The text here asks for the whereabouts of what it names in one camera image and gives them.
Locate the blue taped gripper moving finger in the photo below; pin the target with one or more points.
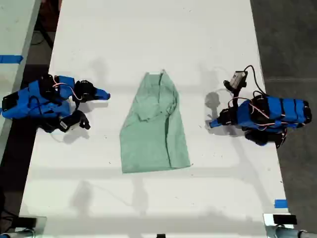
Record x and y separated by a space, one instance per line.
215 125
100 97

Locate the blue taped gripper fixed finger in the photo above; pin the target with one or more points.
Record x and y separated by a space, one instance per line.
216 120
101 91

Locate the pale green t-shirt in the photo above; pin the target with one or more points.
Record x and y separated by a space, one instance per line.
153 134

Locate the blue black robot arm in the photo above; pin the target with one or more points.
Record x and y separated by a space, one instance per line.
37 104
277 114

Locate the long blue tape strip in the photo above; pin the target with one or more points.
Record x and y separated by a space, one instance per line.
11 59

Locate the reddish brown box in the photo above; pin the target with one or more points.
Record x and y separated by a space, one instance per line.
50 12

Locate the pale grey side table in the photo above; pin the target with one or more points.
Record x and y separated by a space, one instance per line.
15 29

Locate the square blue tape piece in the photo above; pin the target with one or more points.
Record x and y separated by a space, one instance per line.
281 203

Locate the shiny metal plate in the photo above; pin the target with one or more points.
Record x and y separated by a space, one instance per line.
268 219
41 224

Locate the small black box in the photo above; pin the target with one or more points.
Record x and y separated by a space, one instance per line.
284 219
27 221

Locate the grey metal pipe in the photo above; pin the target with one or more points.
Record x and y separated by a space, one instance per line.
284 232
17 234

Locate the short black camera stalk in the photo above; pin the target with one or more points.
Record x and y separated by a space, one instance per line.
76 106
236 96

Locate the black camera box with label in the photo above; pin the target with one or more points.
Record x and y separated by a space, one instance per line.
71 121

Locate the black camera box grey face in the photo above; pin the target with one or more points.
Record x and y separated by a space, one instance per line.
237 78

